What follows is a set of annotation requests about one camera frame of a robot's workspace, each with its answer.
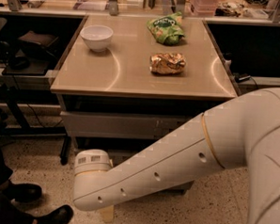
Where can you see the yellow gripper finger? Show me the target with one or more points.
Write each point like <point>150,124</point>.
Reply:
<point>107,214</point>

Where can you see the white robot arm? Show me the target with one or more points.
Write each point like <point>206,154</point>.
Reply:
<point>243,132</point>

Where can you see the grey top drawer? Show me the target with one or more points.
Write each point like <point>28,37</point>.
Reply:
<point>132,126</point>

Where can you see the grey drawer cabinet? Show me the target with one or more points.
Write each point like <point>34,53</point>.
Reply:
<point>118,80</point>

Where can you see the black shoe lower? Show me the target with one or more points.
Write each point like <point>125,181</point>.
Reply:
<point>61,215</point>

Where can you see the black shoe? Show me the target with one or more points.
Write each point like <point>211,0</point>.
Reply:
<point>61,215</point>
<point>22,193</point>

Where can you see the black table leg left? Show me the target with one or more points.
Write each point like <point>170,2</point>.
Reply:
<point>65,152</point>

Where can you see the black shoe upper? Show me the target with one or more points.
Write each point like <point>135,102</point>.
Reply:
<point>22,193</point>

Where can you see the golden brown snack bag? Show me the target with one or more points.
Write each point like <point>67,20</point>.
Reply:
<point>165,63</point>

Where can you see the white ceramic bowl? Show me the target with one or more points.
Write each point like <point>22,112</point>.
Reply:
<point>97,37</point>

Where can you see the black power adapter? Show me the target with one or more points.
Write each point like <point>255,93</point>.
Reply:
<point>240,78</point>

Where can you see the green chip bag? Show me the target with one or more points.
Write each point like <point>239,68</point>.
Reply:
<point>167,30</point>

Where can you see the pink plastic box stack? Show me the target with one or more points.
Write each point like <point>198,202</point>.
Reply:
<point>205,8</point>

